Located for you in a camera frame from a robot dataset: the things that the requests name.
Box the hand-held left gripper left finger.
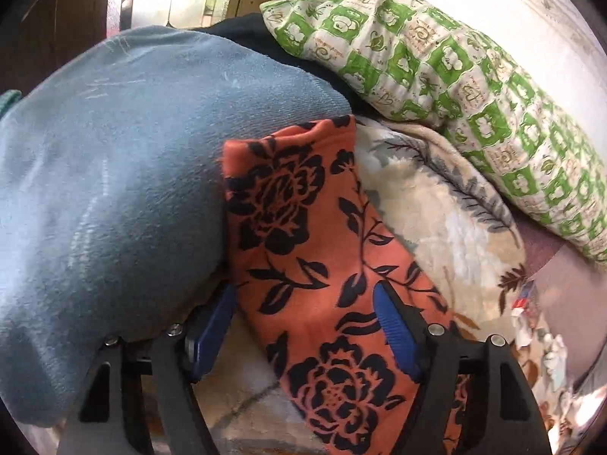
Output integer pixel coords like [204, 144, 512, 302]
[57, 283, 238, 455]

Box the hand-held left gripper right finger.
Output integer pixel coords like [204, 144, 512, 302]
[372, 281, 555, 455]

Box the orange black floral garment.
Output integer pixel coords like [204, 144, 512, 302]
[222, 115, 471, 455]

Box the cream leaf-pattern blanket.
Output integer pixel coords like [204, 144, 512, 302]
[142, 121, 591, 455]

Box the blanket label tag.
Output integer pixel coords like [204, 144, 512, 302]
[513, 279, 538, 312]

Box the white crumpled cloth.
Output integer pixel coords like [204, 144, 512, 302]
[511, 312, 571, 392]

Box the pink bedsheet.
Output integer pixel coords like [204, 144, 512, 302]
[516, 212, 607, 392]

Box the blue-grey fleece blanket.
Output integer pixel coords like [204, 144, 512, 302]
[0, 25, 357, 431]

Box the green checked pillow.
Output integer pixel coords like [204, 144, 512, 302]
[259, 0, 607, 267]

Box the black cloth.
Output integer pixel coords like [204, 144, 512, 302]
[190, 13, 376, 115]

